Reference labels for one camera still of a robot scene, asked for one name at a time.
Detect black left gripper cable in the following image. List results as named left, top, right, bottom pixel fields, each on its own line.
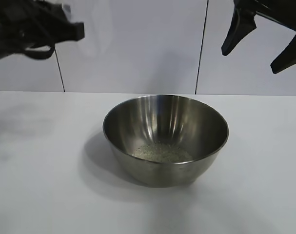
left=23, top=42, right=56, bottom=60

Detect stainless steel mixing bowl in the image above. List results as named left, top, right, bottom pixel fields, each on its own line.
left=102, top=94, right=230, bottom=188

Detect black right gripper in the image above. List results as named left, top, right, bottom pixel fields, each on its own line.
left=221, top=0, right=296, bottom=75

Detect white rice grains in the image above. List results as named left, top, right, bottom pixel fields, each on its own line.
left=132, top=142, right=194, bottom=161

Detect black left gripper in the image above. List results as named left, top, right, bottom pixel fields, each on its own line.
left=0, top=0, right=85, bottom=63

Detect clear plastic measuring cup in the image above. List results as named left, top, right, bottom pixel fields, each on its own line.
left=54, top=0, right=72, bottom=19

